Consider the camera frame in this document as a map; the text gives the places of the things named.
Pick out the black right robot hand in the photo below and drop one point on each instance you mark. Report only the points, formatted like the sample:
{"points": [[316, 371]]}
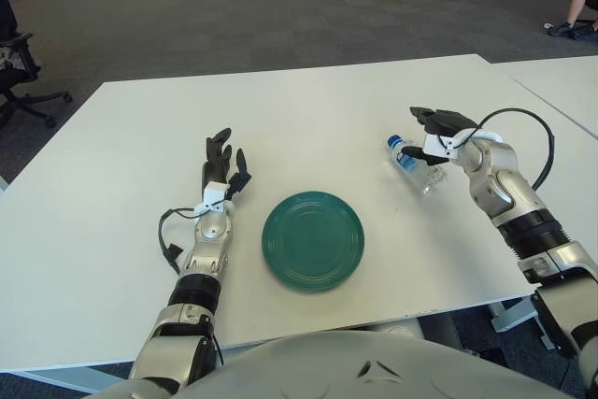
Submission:
{"points": [[448, 123]]}

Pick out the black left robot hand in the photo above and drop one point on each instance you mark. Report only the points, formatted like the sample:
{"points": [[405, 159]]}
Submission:
{"points": [[215, 170]]}

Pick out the clear bottle blue cap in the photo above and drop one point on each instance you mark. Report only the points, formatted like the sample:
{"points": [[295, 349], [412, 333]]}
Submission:
{"points": [[427, 181]]}

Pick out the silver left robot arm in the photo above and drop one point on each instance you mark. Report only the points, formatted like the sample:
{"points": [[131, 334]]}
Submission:
{"points": [[210, 235]]}

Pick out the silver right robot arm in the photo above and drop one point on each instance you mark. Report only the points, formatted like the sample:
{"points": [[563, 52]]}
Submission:
{"points": [[504, 184]]}

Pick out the green round plate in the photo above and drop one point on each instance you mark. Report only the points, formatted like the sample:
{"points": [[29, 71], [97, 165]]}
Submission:
{"points": [[313, 240]]}

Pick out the seated person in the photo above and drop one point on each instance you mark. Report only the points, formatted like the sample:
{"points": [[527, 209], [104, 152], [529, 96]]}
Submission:
{"points": [[579, 2]]}

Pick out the grey robot torso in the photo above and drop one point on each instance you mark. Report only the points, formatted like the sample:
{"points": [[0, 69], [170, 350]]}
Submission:
{"points": [[327, 366]]}

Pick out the black office chair with jacket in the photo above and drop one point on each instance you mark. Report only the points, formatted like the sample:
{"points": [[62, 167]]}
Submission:
{"points": [[16, 58]]}

